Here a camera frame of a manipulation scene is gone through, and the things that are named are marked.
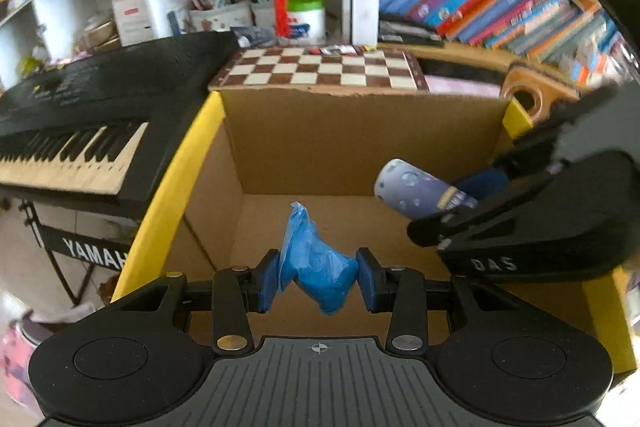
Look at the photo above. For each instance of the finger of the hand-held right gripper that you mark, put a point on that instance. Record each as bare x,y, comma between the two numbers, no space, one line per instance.
530,147
465,219

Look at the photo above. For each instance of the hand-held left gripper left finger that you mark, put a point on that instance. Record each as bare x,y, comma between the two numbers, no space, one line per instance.
267,282

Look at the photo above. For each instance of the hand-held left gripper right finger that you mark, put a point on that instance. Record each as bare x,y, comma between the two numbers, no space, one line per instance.
369,279

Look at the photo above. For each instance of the blue plastic bag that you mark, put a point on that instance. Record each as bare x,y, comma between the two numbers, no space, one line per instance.
312,267

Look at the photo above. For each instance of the cardboard box with yellow edges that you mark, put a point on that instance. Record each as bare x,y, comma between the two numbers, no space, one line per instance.
350,142

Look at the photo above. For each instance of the wooden retro radio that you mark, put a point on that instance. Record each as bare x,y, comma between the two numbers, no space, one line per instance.
520,79

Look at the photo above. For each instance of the row of blue and red books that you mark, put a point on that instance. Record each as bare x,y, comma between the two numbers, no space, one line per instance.
490,2

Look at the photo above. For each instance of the black stapler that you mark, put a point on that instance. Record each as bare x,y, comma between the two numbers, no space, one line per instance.
407,34

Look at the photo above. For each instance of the black keyboard stand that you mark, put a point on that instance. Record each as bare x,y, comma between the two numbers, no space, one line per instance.
90,252

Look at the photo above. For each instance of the wooden chessboard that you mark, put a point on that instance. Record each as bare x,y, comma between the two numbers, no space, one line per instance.
320,69

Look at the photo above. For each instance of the white jar with green lid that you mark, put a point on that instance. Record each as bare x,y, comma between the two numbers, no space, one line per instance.
306,19

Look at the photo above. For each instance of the black electronic keyboard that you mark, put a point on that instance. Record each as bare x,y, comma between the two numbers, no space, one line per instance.
100,82

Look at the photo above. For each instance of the pink bag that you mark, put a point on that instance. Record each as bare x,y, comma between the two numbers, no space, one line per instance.
17,357

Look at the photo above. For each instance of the white pen holder with pens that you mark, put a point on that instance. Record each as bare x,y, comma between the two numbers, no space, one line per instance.
222,17

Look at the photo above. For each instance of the white box with red label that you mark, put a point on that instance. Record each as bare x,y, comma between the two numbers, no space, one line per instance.
132,22

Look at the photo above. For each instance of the brass bowl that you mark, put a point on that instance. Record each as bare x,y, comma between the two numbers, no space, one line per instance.
102,37

